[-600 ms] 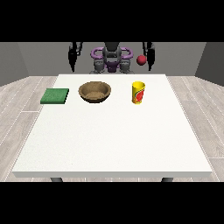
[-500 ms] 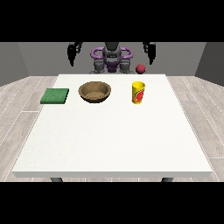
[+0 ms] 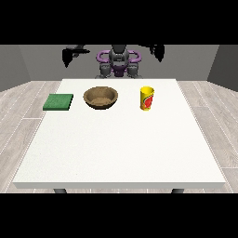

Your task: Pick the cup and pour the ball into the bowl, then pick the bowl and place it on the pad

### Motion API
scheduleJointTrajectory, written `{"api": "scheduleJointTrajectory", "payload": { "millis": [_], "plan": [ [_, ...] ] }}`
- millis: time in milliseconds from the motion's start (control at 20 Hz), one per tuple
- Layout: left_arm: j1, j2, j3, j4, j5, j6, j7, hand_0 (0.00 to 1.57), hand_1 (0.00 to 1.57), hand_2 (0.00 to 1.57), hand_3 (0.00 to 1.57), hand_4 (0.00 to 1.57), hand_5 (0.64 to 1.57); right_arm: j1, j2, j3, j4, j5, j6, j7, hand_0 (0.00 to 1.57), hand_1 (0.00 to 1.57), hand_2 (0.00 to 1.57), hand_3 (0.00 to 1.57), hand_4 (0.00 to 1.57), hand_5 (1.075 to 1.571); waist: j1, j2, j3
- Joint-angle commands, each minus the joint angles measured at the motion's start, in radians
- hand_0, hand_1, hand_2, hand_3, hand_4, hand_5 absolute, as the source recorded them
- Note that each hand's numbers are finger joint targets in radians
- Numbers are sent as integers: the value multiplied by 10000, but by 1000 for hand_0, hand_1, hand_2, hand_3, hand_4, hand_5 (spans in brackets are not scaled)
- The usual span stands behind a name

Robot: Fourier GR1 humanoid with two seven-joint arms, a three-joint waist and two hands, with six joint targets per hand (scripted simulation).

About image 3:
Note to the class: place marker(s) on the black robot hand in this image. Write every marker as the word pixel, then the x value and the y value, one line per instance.
pixel 158 51
pixel 67 55

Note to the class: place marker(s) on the green square pad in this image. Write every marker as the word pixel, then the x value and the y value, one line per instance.
pixel 58 102

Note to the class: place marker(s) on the yellow cup with melon print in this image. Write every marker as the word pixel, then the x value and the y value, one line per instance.
pixel 146 98

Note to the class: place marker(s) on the brown wooden bowl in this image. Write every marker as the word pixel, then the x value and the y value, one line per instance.
pixel 100 97

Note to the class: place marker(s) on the grey robot trunk purple rings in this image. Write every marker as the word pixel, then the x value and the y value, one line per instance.
pixel 118 63

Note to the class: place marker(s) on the dark table leg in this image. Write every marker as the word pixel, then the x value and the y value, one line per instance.
pixel 178 191
pixel 59 191

